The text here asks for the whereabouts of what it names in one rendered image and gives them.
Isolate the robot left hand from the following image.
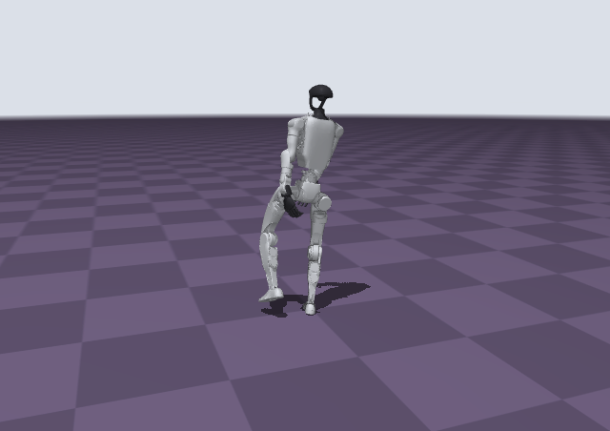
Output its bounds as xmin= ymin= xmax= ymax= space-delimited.
xmin=281 ymin=185 xmax=304 ymax=217

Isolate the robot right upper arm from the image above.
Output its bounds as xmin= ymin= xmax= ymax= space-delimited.
xmin=329 ymin=122 xmax=344 ymax=161

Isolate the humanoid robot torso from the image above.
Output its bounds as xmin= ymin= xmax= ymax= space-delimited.
xmin=295 ymin=113 xmax=336 ymax=203

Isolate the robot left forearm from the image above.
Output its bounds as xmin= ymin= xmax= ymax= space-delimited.
xmin=279 ymin=150 xmax=294 ymax=195

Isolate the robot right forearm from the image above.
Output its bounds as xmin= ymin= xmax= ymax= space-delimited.
xmin=315 ymin=161 xmax=330 ymax=180

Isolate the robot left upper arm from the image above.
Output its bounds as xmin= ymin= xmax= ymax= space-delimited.
xmin=284 ymin=117 xmax=306 ymax=163

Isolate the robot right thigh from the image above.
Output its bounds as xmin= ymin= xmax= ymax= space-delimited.
xmin=307 ymin=192 xmax=332 ymax=261

